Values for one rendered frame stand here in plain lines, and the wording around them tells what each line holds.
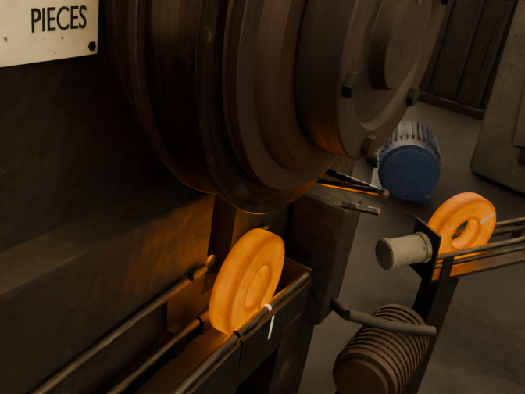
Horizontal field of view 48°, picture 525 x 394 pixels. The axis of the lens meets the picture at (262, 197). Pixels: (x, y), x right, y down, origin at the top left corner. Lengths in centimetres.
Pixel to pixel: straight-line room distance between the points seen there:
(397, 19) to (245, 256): 35
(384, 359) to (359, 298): 110
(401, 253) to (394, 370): 21
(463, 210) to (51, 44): 83
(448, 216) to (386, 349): 27
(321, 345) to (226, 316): 117
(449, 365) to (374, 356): 96
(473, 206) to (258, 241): 52
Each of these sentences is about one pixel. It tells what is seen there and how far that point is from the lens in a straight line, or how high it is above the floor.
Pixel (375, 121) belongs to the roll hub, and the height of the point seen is 101.
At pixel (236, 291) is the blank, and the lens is 77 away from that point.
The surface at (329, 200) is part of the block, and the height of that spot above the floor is 80.
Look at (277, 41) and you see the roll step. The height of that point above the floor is 111.
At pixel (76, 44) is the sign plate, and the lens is 57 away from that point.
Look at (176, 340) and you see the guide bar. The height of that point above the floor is 70.
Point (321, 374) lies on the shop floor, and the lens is 184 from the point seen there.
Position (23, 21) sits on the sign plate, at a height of 110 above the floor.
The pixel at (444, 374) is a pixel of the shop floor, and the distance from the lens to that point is 200.
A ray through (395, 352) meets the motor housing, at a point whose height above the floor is 53.
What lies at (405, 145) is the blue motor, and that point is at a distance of 283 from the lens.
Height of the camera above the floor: 121
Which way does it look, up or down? 26 degrees down
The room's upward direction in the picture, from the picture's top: 10 degrees clockwise
